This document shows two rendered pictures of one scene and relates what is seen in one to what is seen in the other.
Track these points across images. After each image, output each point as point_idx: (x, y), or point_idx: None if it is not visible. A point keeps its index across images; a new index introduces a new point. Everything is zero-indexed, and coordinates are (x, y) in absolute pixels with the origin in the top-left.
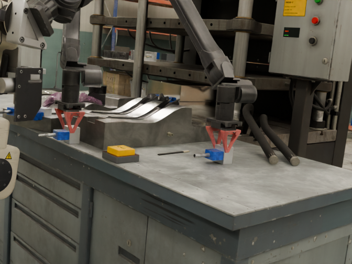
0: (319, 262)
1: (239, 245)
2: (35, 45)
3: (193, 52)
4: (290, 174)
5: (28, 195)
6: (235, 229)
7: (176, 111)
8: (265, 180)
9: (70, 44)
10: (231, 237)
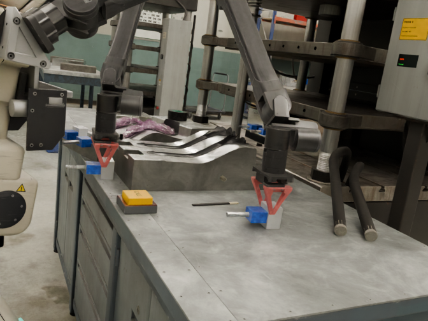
0: None
1: None
2: (32, 63)
3: (317, 79)
4: (352, 256)
5: (86, 223)
6: None
7: (234, 151)
8: (304, 265)
9: (111, 64)
10: None
